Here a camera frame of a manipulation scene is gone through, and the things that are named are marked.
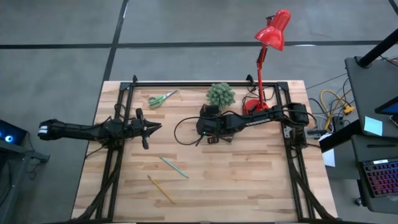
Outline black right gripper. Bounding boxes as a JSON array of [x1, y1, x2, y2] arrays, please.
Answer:
[[196, 104, 236, 145]]

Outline grey stand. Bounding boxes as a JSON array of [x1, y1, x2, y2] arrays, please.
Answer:
[[0, 142, 50, 224]]

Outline teal pencil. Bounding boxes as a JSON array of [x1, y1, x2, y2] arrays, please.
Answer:
[[159, 155, 190, 180]]

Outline green-handled scissors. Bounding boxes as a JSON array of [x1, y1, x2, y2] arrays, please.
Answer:
[[147, 90, 178, 109]]

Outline white paper sheet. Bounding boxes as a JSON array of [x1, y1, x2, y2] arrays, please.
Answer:
[[322, 148, 336, 168]]

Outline red desk lamp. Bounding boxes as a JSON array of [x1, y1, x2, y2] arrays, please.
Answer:
[[241, 9, 292, 116]]

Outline black table frame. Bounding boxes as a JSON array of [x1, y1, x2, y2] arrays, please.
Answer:
[[73, 74, 338, 222]]

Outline yellow pencil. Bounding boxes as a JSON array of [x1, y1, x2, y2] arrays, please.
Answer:
[[147, 175, 176, 205]]

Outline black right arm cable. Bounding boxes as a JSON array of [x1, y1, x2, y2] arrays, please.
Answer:
[[173, 116, 206, 146]]

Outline black lamp cord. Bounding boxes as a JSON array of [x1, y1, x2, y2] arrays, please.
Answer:
[[242, 81, 276, 115]]

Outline grey desk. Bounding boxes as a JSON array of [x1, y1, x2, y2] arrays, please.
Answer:
[[318, 55, 398, 216]]

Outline silver mounting bracket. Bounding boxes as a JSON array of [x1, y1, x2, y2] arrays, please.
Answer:
[[282, 125, 294, 140]]

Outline light blue sticky note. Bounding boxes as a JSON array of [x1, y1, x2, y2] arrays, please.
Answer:
[[363, 115, 384, 137]]

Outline black bracket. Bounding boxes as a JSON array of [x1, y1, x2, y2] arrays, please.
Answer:
[[306, 128, 325, 140]]

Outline green artificial succulent plant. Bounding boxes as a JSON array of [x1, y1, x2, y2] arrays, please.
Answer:
[[206, 82, 236, 110]]

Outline black pole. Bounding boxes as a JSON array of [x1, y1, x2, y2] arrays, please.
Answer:
[[356, 27, 398, 68]]

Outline black computer blue light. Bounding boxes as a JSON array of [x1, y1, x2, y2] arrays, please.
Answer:
[[0, 119, 27, 146]]

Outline blue-screen laptop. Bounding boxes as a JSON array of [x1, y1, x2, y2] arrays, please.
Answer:
[[374, 95, 398, 116]]

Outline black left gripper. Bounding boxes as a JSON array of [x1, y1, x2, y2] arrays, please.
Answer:
[[130, 108, 163, 151]]

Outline backlit keyboard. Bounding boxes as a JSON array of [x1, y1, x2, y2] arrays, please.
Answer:
[[361, 157, 398, 198]]

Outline yellow cable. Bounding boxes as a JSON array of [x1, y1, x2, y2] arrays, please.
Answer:
[[320, 89, 356, 131]]

